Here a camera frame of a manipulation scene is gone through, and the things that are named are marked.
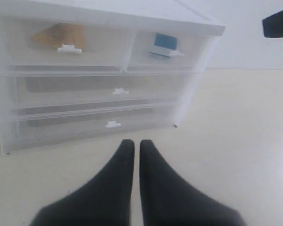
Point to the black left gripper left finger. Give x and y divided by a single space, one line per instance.
105 200

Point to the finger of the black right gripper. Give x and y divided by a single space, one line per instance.
273 25

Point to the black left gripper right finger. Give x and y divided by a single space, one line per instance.
169 200

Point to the white blue tube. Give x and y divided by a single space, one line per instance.
164 45

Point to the yellow wedge block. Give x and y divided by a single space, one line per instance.
62 33

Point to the white plastic drawer cabinet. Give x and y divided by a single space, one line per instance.
163 16

